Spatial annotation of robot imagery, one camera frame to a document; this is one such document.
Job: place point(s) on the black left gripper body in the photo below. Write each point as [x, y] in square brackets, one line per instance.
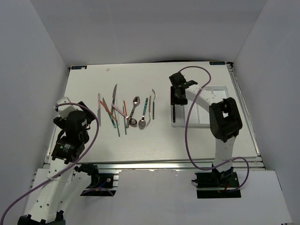
[61, 122]

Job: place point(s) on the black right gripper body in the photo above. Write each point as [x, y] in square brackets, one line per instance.
[174, 98]

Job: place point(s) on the pink handle knife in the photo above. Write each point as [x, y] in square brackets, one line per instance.
[99, 109]

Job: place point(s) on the green handle fork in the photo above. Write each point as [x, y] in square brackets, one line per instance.
[153, 104]

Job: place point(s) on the green handle knife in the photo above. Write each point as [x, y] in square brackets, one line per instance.
[112, 120]

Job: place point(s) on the dark marbled handle spoon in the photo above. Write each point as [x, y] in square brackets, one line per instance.
[136, 102]

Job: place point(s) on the green handle spoon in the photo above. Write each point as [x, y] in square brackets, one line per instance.
[142, 121]

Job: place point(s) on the dark marbled handle knife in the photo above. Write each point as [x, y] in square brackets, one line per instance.
[113, 97]

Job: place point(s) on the dark marbled handle fork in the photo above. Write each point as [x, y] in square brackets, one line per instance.
[173, 113]

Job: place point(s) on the pink handle spoon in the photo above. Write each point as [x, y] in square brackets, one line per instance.
[130, 121]

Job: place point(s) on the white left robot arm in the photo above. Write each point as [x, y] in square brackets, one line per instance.
[65, 180]

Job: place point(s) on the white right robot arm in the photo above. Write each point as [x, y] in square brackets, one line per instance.
[225, 133]

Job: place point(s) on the white cutlery tray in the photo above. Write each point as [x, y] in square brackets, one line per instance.
[202, 104]

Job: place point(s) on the orange chopstick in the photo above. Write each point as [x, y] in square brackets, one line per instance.
[125, 108]
[106, 108]

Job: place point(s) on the white chopstick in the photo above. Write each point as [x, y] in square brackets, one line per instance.
[117, 115]

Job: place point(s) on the teal chopstick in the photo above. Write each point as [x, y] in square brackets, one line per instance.
[117, 123]
[125, 121]

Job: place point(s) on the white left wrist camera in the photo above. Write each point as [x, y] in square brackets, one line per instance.
[65, 110]

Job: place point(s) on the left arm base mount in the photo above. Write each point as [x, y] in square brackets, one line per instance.
[100, 184]

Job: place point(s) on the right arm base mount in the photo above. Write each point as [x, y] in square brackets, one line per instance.
[207, 186]

